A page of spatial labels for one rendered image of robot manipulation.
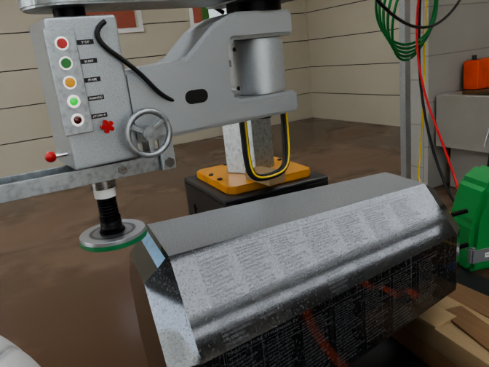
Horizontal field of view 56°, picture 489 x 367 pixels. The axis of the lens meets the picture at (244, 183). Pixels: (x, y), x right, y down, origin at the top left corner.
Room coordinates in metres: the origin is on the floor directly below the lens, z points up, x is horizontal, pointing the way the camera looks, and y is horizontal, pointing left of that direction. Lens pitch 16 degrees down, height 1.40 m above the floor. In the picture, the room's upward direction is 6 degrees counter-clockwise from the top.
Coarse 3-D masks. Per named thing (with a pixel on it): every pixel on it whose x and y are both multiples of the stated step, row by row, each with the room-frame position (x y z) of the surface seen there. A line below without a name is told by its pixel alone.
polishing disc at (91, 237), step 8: (128, 224) 1.47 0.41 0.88; (136, 224) 1.47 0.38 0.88; (144, 224) 1.46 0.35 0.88; (88, 232) 1.44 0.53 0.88; (96, 232) 1.43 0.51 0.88; (128, 232) 1.40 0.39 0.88; (136, 232) 1.39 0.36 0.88; (80, 240) 1.38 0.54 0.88; (88, 240) 1.36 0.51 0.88; (96, 240) 1.36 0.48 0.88; (104, 240) 1.35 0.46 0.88; (112, 240) 1.34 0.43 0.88; (120, 240) 1.34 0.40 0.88; (128, 240) 1.35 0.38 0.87
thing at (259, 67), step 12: (240, 48) 1.72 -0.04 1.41; (252, 48) 1.70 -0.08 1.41; (264, 48) 1.70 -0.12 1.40; (276, 48) 1.72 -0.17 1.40; (240, 60) 1.72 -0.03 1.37; (252, 60) 1.70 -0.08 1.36; (264, 60) 1.69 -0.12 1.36; (276, 60) 1.71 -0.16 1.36; (240, 72) 1.73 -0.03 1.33; (252, 72) 1.70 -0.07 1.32; (264, 72) 1.69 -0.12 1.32; (276, 72) 1.71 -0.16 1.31; (240, 84) 1.73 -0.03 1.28; (252, 84) 1.70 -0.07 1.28; (264, 84) 1.69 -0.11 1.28; (276, 84) 1.71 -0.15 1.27
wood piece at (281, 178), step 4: (256, 168) 2.24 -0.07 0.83; (260, 168) 2.23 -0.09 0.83; (264, 168) 2.22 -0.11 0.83; (268, 168) 2.22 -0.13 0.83; (272, 168) 2.21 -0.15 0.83; (256, 172) 2.17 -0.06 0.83; (260, 172) 2.16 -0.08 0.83; (264, 172) 2.15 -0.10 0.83; (268, 172) 2.14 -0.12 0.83; (248, 176) 2.22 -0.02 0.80; (280, 176) 2.11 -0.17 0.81; (284, 176) 2.12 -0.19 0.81; (252, 180) 2.20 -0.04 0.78; (268, 180) 2.08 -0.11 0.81; (272, 180) 2.09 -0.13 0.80; (276, 180) 2.10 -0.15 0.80; (280, 180) 2.11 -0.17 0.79; (284, 180) 2.12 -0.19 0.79; (268, 184) 2.08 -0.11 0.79; (272, 184) 2.08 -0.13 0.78
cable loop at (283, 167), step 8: (240, 128) 1.73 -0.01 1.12; (288, 128) 1.83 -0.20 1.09; (288, 136) 1.82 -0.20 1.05; (248, 144) 1.72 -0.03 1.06; (288, 144) 1.82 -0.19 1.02; (248, 152) 1.72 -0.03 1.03; (288, 152) 1.82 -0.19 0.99; (248, 160) 1.72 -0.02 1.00; (288, 160) 1.82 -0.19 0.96; (248, 168) 1.72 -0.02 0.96; (280, 168) 1.81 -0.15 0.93; (256, 176) 1.73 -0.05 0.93; (264, 176) 1.75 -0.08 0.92; (272, 176) 1.78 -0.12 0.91
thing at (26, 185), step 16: (128, 160) 1.42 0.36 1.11; (144, 160) 1.45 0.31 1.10; (16, 176) 1.35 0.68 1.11; (32, 176) 1.37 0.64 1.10; (48, 176) 1.29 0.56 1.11; (64, 176) 1.31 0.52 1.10; (80, 176) 1.34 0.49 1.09; (96, 176) 1.36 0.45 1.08; (112, 176) 1.39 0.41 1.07; (0, 192) 1.22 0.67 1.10; (16, 192) 1.24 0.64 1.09; (32, 192) 1.26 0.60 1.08; (48, 192) 1.29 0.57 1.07
